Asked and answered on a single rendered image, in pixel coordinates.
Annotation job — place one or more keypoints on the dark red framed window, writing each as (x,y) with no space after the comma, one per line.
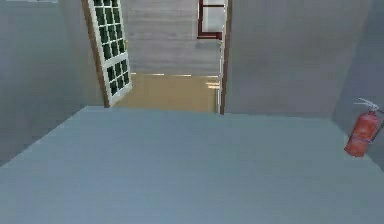
(210,20)

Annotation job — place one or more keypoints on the white glass-paned room door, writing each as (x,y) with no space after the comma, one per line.
(111,50)

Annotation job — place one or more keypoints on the red fire extinguisher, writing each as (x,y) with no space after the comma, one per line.
(363,132)

